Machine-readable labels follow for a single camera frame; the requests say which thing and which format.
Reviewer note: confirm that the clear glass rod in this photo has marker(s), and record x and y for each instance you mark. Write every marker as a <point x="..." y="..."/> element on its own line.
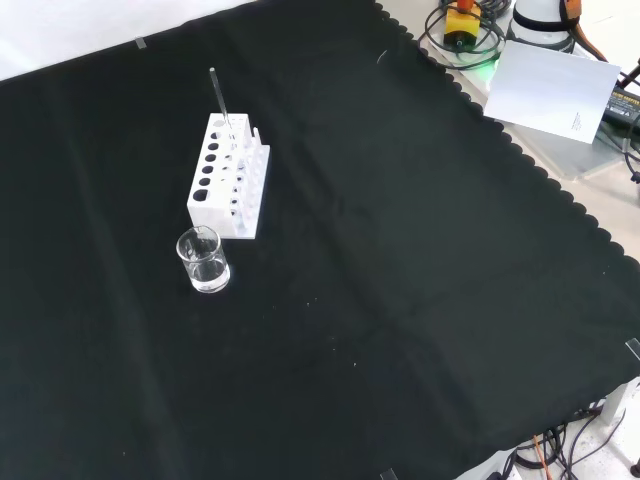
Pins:
<point x="217" y="92"/>

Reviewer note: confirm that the white test tube rack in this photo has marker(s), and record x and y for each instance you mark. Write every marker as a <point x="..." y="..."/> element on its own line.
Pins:
<point x="210" y="200"/>

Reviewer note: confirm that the black bench cloth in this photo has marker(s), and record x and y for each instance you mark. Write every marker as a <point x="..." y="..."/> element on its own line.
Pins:
<point x="360" y="260"/>

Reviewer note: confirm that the small clear glass beaker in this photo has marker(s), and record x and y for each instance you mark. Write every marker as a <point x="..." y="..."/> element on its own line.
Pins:
<point x="204" y="265"/>

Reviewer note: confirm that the clear tape piece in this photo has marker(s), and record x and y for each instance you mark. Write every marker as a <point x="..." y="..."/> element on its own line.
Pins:
<point x="141" y="44"/>
<point x="634" y="348"/>
<point x="388" y="474"/>

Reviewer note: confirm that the yellow stop button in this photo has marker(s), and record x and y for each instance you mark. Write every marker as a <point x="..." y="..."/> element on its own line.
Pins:
<point x="461" y="24"/>

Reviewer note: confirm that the pale board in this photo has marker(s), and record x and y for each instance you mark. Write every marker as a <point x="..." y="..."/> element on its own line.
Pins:
<point x="550" y="90"/>

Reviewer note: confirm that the black power adapter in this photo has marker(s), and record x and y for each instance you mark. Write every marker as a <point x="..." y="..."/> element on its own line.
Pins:
<point x="624" y="107"/>

